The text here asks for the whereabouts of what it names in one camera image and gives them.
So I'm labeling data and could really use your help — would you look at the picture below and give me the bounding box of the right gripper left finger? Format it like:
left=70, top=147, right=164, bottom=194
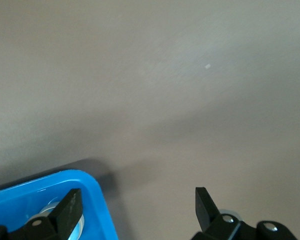
left=0, top=188, right=85, bottom=240

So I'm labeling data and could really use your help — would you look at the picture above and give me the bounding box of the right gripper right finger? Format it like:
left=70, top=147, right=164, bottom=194
left=189, top=186, right=298, bottom=240

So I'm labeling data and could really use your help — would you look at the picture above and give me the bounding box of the blue desk bell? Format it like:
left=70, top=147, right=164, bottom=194
left=24, top=196, right=86, bottom=240

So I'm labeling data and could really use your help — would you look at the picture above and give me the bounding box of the blue plastic tray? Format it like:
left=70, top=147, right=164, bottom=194
left=0, top=169, right=119, bottom=240

